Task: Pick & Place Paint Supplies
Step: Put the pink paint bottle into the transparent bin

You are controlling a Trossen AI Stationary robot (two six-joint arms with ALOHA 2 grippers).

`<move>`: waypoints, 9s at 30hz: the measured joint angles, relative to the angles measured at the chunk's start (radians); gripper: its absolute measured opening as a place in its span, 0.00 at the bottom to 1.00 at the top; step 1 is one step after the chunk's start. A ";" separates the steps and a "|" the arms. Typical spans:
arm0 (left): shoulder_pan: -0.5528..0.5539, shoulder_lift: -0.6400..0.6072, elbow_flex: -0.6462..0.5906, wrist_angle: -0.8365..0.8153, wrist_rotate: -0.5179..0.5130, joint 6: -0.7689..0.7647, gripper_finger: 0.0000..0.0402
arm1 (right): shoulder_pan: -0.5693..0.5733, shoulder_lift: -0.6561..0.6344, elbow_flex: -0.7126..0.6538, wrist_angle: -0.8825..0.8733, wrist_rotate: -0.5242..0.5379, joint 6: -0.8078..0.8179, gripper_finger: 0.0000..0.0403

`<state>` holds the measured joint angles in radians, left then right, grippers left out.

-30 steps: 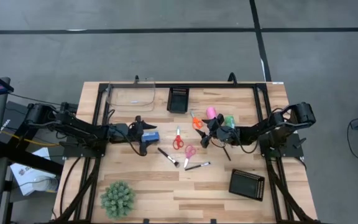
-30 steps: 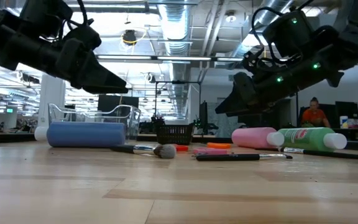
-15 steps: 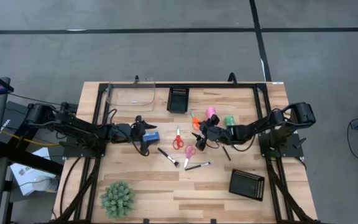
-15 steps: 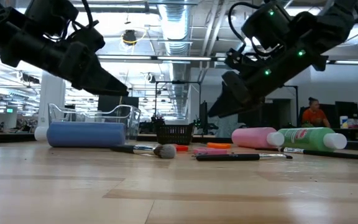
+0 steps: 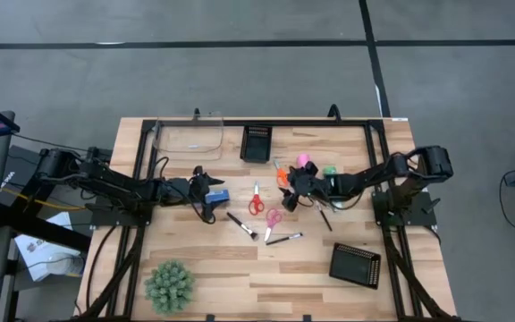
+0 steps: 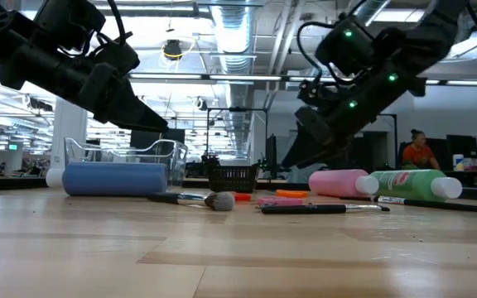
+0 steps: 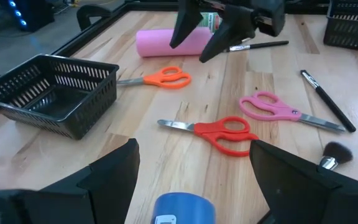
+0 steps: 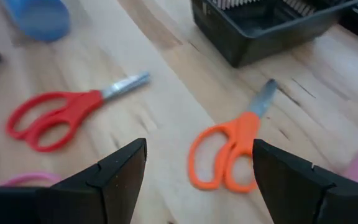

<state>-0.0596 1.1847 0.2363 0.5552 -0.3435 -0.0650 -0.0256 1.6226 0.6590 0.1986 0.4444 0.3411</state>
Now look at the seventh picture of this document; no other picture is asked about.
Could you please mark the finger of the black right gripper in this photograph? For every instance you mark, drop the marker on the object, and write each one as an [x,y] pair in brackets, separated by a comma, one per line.
[186,18]
[232,34]

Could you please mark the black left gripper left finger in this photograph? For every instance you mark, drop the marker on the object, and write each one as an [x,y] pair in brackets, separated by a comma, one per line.
[104,186]

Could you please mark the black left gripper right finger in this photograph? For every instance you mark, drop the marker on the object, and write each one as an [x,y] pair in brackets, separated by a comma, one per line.
[291,193]

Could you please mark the green paint bottle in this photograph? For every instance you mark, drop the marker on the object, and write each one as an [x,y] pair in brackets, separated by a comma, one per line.
[213,22]

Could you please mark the thin black paint brush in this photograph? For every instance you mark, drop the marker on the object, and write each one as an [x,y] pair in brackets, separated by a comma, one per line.
[331,102]
[269,44]

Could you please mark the pink paint bottle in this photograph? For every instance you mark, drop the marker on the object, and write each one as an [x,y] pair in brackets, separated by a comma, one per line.
[157,42]

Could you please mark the fluffy black brush silver ferrule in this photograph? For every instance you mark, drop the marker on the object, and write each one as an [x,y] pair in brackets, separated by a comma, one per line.
[337,152]

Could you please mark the orange scissors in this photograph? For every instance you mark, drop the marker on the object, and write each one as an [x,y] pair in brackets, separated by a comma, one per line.
[154,80]

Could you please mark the blue paint bottle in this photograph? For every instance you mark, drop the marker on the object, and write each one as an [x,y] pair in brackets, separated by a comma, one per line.
[182,207]

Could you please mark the red scissors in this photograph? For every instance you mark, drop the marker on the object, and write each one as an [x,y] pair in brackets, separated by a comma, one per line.
[208,129]

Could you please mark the black slotted plastic basket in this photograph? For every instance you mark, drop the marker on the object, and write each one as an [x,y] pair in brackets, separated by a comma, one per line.
[346,34]
[82,121]

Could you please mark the black table clamp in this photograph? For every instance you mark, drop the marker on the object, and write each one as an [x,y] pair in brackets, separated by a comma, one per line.
[89,11]

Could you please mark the black computer tower blue lights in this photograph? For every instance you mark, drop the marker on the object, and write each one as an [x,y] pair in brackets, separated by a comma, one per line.
[33,15]

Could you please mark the black aluminium table frame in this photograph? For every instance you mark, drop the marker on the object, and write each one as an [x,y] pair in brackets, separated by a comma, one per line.
[79,43]

